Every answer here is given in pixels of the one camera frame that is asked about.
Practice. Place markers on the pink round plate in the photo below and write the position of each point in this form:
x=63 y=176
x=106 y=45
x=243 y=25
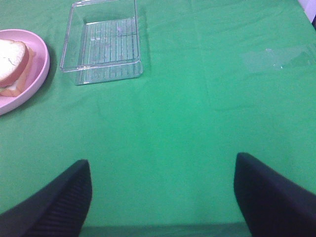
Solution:
x=38 y=71

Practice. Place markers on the right clear plastic tray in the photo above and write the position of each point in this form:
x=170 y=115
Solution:
x=101 y=42

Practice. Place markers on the green table cloth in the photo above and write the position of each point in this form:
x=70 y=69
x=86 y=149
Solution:
x=220 y=77

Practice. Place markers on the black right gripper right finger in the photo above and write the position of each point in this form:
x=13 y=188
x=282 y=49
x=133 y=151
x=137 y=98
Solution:
x=272 y=205

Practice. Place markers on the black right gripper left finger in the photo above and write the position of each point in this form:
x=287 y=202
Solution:
x=57 y=210

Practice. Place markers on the bread slice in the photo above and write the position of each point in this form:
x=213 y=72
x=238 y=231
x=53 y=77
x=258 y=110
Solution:
x=14 y=57
x=19 y=85

